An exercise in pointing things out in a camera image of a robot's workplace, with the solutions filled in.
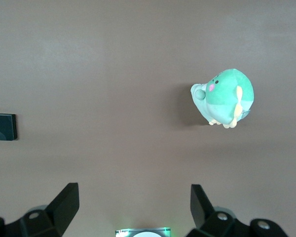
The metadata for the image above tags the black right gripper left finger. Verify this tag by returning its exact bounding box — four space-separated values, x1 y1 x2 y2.
0 182 79 237

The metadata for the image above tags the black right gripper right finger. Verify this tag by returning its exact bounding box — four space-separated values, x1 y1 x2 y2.
186 184 291 237

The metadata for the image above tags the dark teal block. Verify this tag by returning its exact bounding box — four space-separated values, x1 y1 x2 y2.
0 113 17 141

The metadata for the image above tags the green dinosaur plush toy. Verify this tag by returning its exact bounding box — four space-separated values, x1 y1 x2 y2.
190 68 255 129

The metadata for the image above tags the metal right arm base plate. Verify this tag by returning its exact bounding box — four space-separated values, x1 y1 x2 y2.
115 226 173 237

